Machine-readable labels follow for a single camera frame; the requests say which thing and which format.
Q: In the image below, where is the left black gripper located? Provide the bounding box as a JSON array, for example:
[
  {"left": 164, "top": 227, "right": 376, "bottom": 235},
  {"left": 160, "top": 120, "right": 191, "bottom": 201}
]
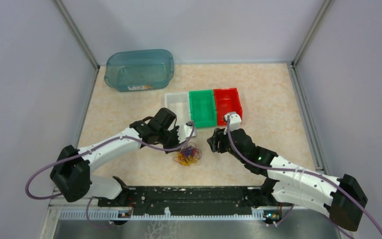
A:
[{"left": 157, "top": 125, "right": 187, "bottom": 154}]

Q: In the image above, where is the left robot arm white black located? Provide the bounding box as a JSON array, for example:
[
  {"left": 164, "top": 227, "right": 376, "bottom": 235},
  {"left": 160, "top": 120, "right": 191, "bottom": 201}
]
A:
[{"left": 50, "top": 108, "right": 190, "bottom": 206}]

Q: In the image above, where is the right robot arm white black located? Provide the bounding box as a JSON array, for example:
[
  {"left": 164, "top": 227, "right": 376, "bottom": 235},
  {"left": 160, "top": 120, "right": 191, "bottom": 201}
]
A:
[{"left": 207, "top": 128, "right": 368, "bottom": 232}]

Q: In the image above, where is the white plastic bin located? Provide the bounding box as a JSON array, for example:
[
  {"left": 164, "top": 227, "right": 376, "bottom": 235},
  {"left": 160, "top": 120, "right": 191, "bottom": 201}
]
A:
[{"left": 164, "top": 92, "right": 191, "bottom": 124}]

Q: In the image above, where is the green plastic bin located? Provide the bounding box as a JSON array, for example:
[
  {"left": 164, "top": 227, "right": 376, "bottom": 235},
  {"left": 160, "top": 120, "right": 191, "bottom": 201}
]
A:
[{"left": 189, "top": 90, "right": 217, "bottom": 128}]

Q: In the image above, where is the red plastic bin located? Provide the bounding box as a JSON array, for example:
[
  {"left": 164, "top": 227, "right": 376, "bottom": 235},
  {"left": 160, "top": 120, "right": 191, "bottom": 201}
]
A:
[{"left": 213, "top": 88, "right": 243, "bottom": 126}]

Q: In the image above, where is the teal transparent plastic tub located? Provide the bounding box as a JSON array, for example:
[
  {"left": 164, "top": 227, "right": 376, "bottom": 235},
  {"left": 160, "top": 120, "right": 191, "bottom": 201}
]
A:
[{"left": 104, "top": 49, "right": 175, "bottom": 92}]

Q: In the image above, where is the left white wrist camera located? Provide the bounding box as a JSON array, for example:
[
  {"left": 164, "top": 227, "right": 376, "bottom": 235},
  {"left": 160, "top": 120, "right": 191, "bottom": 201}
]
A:
[{"left": 176, "top": 120, "right": 197, "bottom": 144}]

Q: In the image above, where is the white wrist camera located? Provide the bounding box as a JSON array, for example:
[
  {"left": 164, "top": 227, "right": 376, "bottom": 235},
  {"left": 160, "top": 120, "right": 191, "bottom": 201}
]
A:
[
  {"left": 223, "top": 112, "right": 242, "bottom": 135},
  {"left": 176, "top": 120, "right": 197, "bottom": 144}
]

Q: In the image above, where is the red tangled cable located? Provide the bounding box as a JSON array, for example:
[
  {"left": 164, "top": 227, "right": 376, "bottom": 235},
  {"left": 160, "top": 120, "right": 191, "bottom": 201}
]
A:
[{"left": 173, "top": 142, "right": 203, "bottom": 166}]

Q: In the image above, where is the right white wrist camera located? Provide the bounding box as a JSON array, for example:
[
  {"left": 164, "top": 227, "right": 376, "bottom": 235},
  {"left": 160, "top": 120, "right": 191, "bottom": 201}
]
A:
[{"left": 223, "top": 112, "right": 242, "bottom": 135}]

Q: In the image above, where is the yellow tangled cable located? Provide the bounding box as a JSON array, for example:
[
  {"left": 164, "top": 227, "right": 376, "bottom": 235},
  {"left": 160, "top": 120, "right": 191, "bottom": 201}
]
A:
[{"left": 174, "top": 149, "right": 201, "bottom": 167}]

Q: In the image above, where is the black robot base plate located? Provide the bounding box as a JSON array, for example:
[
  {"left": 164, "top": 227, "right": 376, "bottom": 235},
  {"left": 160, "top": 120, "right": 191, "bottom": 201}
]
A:
[{"left": 98, "top": 186, "right": 279, "bottom": 216}]

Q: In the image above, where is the white slotted cable duct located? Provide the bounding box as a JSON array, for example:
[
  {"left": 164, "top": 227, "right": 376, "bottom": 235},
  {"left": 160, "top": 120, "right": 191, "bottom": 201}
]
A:
[{"left": 59, "top": 208, "right": 267, "bottom": 221}]

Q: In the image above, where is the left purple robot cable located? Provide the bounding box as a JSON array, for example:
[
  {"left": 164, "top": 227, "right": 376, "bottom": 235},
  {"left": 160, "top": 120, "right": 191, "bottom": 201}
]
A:
[{"left": 24, "top": 120, "right": 197, "bottom": 201}]

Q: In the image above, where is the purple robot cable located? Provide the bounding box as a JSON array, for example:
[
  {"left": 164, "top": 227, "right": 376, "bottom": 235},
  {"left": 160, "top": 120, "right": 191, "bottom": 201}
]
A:
[
  {"left": 225, "top": 115, "right": 382, "bottom": 239},
  {"left": 24, "top": 120, "right": 197, "bottom": 201}
]

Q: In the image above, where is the left aluminium frame post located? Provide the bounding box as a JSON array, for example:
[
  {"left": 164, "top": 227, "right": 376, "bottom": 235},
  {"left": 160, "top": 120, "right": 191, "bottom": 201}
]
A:
[{"left": 51, "top": 0, "right": 99, "bottom": 71}]

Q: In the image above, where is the aluminium frame post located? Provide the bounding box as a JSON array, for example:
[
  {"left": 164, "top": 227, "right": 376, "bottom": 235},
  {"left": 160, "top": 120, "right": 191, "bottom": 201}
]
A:
[
  {"left": 292, "top": 0, "right": 335, "bottom": 68},
  {"left": 51, "top": 0, "right": 99, "bottom": 71}
]

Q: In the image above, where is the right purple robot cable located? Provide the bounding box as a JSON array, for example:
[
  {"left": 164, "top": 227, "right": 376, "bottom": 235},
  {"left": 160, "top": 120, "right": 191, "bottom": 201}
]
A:
[{"left": 225, "top": 115, "right": 382, "bottom": 239}]

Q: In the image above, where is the right aluminium frame post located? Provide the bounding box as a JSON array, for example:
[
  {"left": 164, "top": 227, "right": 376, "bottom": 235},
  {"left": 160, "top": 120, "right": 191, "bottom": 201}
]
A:
[{"left": 292, "top": 0, "right": 335, "bottom": 68}]

